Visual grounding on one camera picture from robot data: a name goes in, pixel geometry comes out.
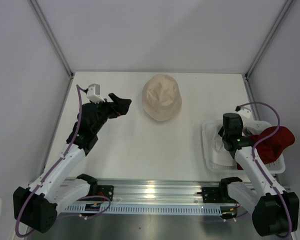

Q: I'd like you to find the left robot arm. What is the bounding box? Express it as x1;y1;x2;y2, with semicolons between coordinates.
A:
13;93;132;238

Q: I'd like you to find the white bucket hat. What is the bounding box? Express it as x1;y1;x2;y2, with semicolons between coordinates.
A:
202;120;236;168

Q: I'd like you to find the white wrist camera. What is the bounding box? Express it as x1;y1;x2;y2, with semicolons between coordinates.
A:
235;106;253;120
86;83;105;104

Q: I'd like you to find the left aluminium frame post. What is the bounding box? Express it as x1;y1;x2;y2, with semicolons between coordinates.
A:
27;0;74;79

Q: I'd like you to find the white slotted cable duct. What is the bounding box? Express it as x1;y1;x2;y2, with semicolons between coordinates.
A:
63;203;232;216

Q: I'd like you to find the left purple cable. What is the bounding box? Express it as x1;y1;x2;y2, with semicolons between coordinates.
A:
15;84;111;237

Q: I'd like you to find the beige bucket hat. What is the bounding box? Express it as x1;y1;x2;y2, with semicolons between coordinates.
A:
141;74;183;122

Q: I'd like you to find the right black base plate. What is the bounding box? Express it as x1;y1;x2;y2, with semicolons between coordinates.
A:
200;187;227;203

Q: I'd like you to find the purple cable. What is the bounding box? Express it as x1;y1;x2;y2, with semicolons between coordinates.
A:
15;84;111;237
236;101;295;238

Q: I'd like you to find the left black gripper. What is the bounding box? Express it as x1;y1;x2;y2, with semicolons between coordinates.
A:
90;93;131;134

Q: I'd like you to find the white plastic basket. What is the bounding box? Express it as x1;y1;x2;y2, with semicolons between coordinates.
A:
202;119;272;174

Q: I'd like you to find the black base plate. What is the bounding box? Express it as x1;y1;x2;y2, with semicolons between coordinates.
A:
200;187;227;203
96;185;115;201

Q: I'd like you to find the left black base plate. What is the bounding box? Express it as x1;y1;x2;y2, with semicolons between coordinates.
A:
96;185;115;201

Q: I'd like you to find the aluminium frame post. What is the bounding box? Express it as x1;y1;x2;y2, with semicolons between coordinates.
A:
244;0;297;80
27;0;74;79

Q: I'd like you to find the red cap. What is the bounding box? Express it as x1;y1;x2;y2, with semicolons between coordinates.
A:
244;126;296;165

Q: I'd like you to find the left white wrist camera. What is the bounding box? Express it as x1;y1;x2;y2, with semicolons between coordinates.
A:
86;83;105;104

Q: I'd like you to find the right aluminium frame post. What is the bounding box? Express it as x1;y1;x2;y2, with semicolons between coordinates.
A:
244;0;297;80

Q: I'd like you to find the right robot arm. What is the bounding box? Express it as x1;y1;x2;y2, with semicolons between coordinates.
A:
217;113;300;238

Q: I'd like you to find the aluminium mounting rail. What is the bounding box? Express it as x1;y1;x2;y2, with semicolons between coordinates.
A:
22;177;296;206

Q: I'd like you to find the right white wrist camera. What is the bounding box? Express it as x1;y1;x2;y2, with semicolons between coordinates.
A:
235;106;253;120

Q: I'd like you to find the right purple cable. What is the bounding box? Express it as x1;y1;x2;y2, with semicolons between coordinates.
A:
236;101;295;238

